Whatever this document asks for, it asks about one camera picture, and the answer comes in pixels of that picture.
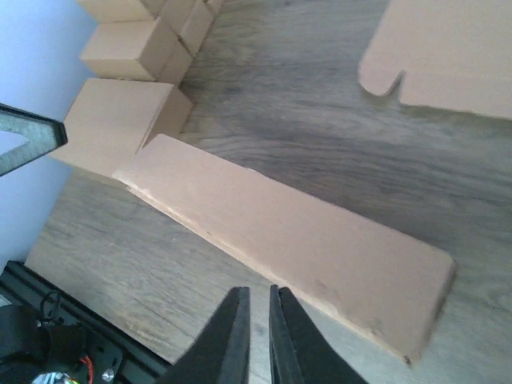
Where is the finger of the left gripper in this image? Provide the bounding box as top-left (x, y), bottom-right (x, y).
top-left (1, 104), bottom-right (68, 176)

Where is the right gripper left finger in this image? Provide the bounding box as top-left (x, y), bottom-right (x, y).
top-left (156, 287), bottom-right (250, 384)

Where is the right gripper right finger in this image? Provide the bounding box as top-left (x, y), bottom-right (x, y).
top-left (269, 285), bottom-right (366, 384)

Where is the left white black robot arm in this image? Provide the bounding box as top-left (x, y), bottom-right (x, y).
top-left (1, 105), bottom-right (122, 383)

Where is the large front folded cardboard box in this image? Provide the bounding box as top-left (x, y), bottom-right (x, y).
top-left (50, 78), bottom-right (193, 178)

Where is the stack of flat cardboard blanks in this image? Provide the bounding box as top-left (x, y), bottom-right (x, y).
top-left (358, 1), bottom-right (511, 119)

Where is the black aluminium frame rail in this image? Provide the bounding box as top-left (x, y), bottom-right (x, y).
top-left (1, 262), bottom-right (172, 383)

